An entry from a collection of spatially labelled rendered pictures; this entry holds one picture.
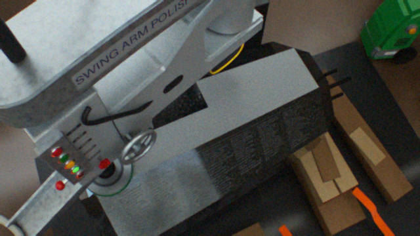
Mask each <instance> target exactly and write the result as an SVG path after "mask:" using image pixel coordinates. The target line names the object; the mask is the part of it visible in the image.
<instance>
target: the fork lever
mask: <svg viewBox="0 0 420 236"><path fill-rule="evenodd" d="M138 133H141V131H140V130H137V131H136V132H135V133H134V134H133V135H132V136H133V137H134V136H135V135H137V134H138ZM104 170H105V169H103V170H102V171H101V172H100V173H99V174H98V175H97V176H95V177H94V178H93V179H92V180H91V181H90V182H88V183H87V184H86V186H82V185H81V184H79V183H76V185H73V184H71V183H70V182H68V183H67V184H65V188H64V189H62V190H57V189H56V187H55V184H56V182H57V181H59V180H62V181H63V179H65V177H63V175H61V174H60V173H59V172H57V171H54V172H53V174H52V175H51V176H50V177H49V178H48V179H47V181H45V182H44V183H43V184H42V185H41V187H40V188H39V189H38V190H37V191H36V192H35V193H34V194H33V195H32V196H31V197H30V198H29V199H28V200H27V202H26V203H25V204H24V205H22V207H21V208H20V209H19V210H18V212H17V213H16V214H14V216H13V217H12V218H11V219H10V220H9V221H8V222H7V223H6V225H5V226H6V227H9V226H11V225H13V224H16V225H17V226H18V227H19V228H20V229H21V231H22V232H23V234H24V235H25V236H42V235H43V234H45V232H46V231H47V230H48V229H49V228H50V227H51V226H52V225H53V224H54V223H55V222H56V221H57V219H59V218H60V217H61V215H63V213H65V211H66V210H67V209H69V208H70V207H71V205H72V203H73V202H74V201H75V200H76V199H77V198H78V197H79V196H80V195H81V194H82V193H83V192H84V191H85V190H86V189H87V188H88V187H89V186H90V185H91V184H92V183H93V182H94V181H95V180H96V179H97V178H98V177H99V176H100V175H101V174H102V172H103V171H104Z"/></svg>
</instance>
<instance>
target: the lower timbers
mask: <svg viewBox="0 0 420 236"><path fill-rule="evenodd" d="M326 79H327V80H328V81H329V85H331V84H333V83H335V81H334V79H333V78H332V77H331V76H330V75H328V76H327V77H326ZM341 92H342V93H343V95H342V96H340V97H338V98H336V99H334V100H332V103H333V110H334V114H335V115H334V116H333V120H332V123H333V125H334V126H335V128H336V129H337V130H338V131H339V133H340V135H341V137H342V139H343V140H344V141H345V142H346V144H347V145H348V147H349V148H350V149H351V150H352V152H353V154H354V155H355V156H356V158H357V159H358V160H359V162H360V163H361V165H362V166H363V168H364V169H365V171H366V172H367V174H368V176H369V177H370V178H371V179H372V181H373V183H374V184H375V186H376V187H377V188H378V190H379V191H380V192H381V194H382V195H383V197H384V198H385V200H386V201H387V203H388V204H390V203H392V202H395V200H397V199H399V198H400V197H401V196H403V195H404V194H406V193H407V192H409V191H410V190H411V189H412V188H413V187H412V186H411V185H410V183H409V182H408V180H407V179H406V178H405V176H404V174H403V173H402V172H401V170H400V169H399V168H398V167H397V166H396V164H395V162H394V161H393V160H392V158H391V157H390V155H389V154H388V153H387V151H386V150H385V148H384V147H383V145H382V144H381V143H380V141H378V138H377V137H376V135H374V133H373V132H372V131H371V129H370V128H369V126H368V125H367V124H366V122H365V121H364V120H363V119H362V116H361V115H360V113H359V112H358V111H357V109H356V108H355V107H354V106H353V105H352V103H351V102H350V101H349V99H348V98H347V96H346V95H345V94H344V92H343V91H342V90H341V89H340V88H339V86H337V87H335V88H332V89H330V93H331V96H334V95H336V94H338V93H341ZM359 127H360V128H361V129H362V130H363V131H364V132H365V133H366V134H367V135H368V136H369V138H370V139H371V140H372V141H373V142H374V143H375V144H376V145H377V147H378V148H379V149H380V150H381V151H382V152H383V154H384V155H385V156H386V157H384V158H383V159H382V160H381V161H380V162H379V163H378V164H377V165H376V166H373V165H372V163H371V161H370V160H369V159H368V158H367V157H366V156H365V155H364V154H363V153H362V152H361V150H360V149H359V148H358V147H357V146H356V144H355V143H354V142H353V141H352V140H351V139H350V138H349V137H348V135H349V134H351V133H352V132H354V131H355V130H356V129H357V128H359ZM291 166H292V168H293V170H294V171H295V174H296V175H297V177H298V181H299V183H300V185H301V187H302V188H303V190H304V192H305V194H306V196H307V198H308V200H309V202H310V204H311V207H312V209H313V211H314V213H315V215H316V217H317V219H318V221H319V224H320V225H321V227H322V229H323V231H324V233H325V236H330V235H333V234H335V233H337V232H339V231H341V230H343V229H346V228H348V227H349V226H351V225H353V224H355V223H356V222H359V221H361V220H363V219H365V218H366V217H365V215H364V212H363V210H362V208H361V207H360V205H359V202H358V201H357V199H356V198H355V196H354V194H353V193H352V190H349V191H347V192H345V193H343V194H342V195H340V196H338V197H336V198H334V199H332V200H330V201H328V202H327V203H325V204H323V205H321V206H318V204H317V202H316V200H315V198H314V196H313V195H312V193H311V191H310V190H309V188H308V186H307V183H306V181H305V179H304V177H303V175H302V174H301V171H300V170H299V168H298V166H297V164H296V162H293V163H292V164H291Z"/></svg>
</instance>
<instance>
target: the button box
mask: <svg viewBox="0 0 420 236"><path fill-rule="evenodd" d="M56 147H63V148H64V150H63V152H62V154H61V155H59V156H58V157H52V156H51V153H52V151H53V149H54V148H56ZM34 151H35V152H36V153H37V154H38V156H39V157H40V158H42V159H43V160H44V161H46V162H47V164H48V165H49V166H50V167H52V168H53V169H55V170H56V171H57V172H59V173H60V174H61V175H63V177H65V179H67V181H69V182H70V183H71V184H73V185H76V183H78V182H79V181H80V180H81V179H82V178H83V177H84V176H86V175H87V174H88V173H90V171H93V170H94V168H93V167H92V166H91V165H90V164H89V163H88V162H87V161H86V160H85V159H84V157H83V156H82V154H81V153H80V152H79V151H78V150H77V149H76V148H75V147H74V145H73V144H72V143H71V142H70V141H69V140H68V139H67V138H66V137H65V135H64V134H63V133H62V132H61V131H59V132H58V133H56V134H55V135H54V136H53V137H52V138H51V139H50V140H48V141H47V142H45V143H44V144H43V145H42V146H39V147H37V146H36V147H35V148H34ZM65 153H69V154H70V156H69V157H68V160H67V161H66V162H65V163H59V162H58V159H59V158H60V156H62V155H63V154H65ZM70 159H75V164H74V166H76V165H81V168H80V169H79V170H78V171H77V172H76V173H75V174H71V173H70V172H71V170H72V169H73V167H74V166H73V167H72V168H64V166H65V164H66V163H67V162H68V161H69V160H70ZM81 170H86V172H85V174H84V175H83V176H82V177H80V178H76V176H77V173H78V172H80V171H81Z"/></svg>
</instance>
